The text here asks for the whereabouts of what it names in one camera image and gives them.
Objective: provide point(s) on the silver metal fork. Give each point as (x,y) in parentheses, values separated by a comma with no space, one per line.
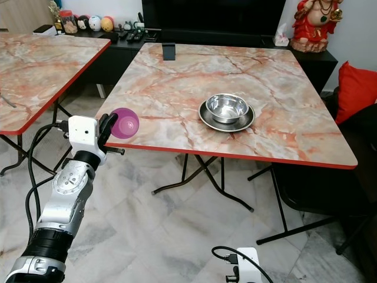
(9,102)

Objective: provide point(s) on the red laughing buddha statue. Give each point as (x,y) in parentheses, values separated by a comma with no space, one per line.
(315,26)

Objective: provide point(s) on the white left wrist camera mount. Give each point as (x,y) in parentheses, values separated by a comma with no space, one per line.
(82,131)

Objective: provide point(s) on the white blue round figurine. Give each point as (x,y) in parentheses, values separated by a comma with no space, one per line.
(95,23)

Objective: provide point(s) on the purple plastic cup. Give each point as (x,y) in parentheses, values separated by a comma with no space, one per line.
(126,122)

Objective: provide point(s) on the black flat television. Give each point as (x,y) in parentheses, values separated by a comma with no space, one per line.
(212,16)

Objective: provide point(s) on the black chair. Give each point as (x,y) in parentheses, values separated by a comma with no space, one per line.
(330,194)

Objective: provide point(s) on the flat black box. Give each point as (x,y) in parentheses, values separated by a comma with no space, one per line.
(44,29)

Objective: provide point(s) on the black round figurine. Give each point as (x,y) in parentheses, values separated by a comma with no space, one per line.
(83,23)

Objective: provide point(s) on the yellow round figurine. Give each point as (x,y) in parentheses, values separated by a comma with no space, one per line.
(107,23)

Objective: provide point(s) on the black television cabinet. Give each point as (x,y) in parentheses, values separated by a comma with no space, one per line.
(318,66)

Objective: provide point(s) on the black remote control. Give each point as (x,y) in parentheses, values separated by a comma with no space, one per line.
(134,35)

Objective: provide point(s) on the white pink tissue box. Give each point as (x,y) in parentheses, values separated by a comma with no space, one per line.
(281,36)

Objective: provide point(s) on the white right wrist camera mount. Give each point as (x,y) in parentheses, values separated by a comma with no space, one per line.
(248,265)

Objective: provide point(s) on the stainless steel bowl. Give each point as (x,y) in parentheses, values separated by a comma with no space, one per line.
(227,106)

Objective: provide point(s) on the small black stand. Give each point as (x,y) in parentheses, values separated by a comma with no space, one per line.
(169,52)

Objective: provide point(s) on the gold trophy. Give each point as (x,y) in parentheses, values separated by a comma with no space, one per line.
(55,13)

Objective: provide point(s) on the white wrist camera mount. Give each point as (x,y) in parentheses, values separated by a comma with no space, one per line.
(82,131)
(248,265)

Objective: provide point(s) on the red cushion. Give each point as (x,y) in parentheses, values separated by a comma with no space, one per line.
(356,91)

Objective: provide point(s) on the marble folding table red edge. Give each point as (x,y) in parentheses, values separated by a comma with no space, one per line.
(171,94)
(47,71)

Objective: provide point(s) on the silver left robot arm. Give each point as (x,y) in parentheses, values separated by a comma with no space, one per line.
(62,200)

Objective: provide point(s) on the clear jar red lid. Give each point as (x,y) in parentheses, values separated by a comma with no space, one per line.
(68,22)

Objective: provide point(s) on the stainless steel plate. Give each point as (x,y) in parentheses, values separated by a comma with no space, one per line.
(242,122)

